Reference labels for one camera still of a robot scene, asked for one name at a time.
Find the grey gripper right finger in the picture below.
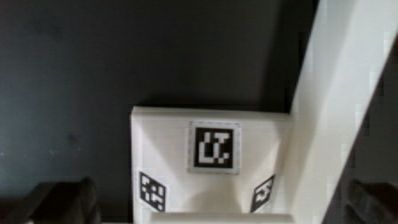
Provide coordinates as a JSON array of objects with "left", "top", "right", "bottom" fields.
[{"left": 343, "top": 179, "right": 398, "bottom": 224}]

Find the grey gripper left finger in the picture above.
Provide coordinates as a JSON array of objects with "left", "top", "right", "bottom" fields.
[{"left": 0, "top": 177, "right": 102, "bottom": 224}]

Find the white lamp base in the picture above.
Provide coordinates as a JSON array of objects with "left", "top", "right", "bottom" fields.
[{"left": 132, "top": 106, "right": 294, "bottom": 224}]

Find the white foam border frame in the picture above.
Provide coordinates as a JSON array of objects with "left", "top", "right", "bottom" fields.
[{"left": 283, "top": 0, "right": 398, "bottom": 224}]

